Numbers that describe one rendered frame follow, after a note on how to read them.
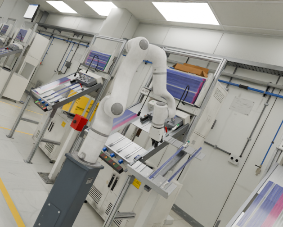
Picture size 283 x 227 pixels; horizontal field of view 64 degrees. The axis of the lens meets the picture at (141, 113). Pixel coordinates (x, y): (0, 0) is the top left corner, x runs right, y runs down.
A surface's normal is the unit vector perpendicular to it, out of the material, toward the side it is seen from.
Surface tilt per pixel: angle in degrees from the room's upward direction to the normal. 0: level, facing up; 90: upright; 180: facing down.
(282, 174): 45
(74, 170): 90
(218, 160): 90
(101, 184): 90
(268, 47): 90
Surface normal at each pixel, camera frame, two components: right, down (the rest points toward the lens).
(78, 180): -0.31, -0.15
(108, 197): -0.59, -0.29
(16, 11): 0.67, 0.33
